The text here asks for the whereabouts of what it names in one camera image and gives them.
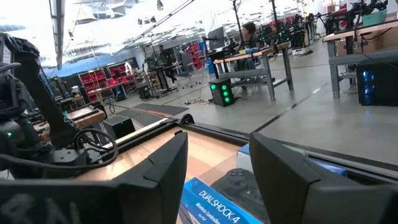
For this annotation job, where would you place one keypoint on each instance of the black floor mat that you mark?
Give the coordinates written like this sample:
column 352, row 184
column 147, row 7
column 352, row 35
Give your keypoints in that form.
column 140, row 117
column 161, row 109

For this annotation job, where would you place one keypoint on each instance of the wooden workbench with robot arms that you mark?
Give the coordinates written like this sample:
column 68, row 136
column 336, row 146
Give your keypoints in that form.
column 351, row 32

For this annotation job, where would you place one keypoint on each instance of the small black computer tower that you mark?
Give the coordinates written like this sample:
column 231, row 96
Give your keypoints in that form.
column 144, row 92

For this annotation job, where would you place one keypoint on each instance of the standing person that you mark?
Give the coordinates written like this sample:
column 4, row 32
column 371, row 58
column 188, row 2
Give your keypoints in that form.
column 168, row 60

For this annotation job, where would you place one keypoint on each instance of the black computer tower green lights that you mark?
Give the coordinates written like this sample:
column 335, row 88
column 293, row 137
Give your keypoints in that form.
column 221, row 92

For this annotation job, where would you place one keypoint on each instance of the blue DualShock controller box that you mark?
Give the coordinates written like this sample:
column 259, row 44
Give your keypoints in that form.
column 214, row 202

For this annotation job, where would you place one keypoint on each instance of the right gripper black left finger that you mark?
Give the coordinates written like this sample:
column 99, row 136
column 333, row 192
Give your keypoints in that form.
column 146, row 193

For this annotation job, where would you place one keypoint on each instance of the black aluminium table frame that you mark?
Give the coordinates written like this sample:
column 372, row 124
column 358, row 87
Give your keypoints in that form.
column 214, row 130

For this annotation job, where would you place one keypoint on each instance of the black robot arms on workbench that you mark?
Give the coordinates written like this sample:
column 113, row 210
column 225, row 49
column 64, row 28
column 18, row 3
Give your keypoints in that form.
column 348, row 14

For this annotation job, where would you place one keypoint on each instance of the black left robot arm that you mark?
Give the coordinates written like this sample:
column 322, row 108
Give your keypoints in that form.
column 37, row 93

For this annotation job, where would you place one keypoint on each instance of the red parts shelf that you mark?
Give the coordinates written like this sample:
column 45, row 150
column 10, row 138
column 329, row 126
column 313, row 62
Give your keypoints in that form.
column 119, row 74
column 91, row 82
column 195, row 56

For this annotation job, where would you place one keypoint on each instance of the teal plastic bin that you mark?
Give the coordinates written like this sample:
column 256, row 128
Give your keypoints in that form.
column 374, row 18

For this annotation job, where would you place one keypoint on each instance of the wooden neighbouring table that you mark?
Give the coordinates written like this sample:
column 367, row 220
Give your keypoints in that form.
column 84, row 115

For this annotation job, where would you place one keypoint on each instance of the grey office chair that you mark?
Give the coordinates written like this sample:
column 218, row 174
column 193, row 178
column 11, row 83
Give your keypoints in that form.
column 188, row 67

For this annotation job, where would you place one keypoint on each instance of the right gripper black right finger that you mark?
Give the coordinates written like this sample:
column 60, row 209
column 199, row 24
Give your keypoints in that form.
column 298, row 199

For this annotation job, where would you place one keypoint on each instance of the wooden workbench with grey legs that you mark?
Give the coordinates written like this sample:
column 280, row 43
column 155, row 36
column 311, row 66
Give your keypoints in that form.
column 248, row 55

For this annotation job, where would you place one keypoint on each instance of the black computer monitor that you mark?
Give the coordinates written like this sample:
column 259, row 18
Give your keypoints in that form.
column 216, row 38

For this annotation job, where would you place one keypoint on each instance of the black computer tower blue lights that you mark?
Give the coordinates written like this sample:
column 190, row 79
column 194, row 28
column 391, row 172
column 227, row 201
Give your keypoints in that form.
column 377, row 82

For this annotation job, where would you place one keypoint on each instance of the seated person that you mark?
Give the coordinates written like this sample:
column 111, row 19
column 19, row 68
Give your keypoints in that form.
column 248, row 34

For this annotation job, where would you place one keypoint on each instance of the dark ceiling pillar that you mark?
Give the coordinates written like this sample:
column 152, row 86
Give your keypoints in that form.
column 57, row 31

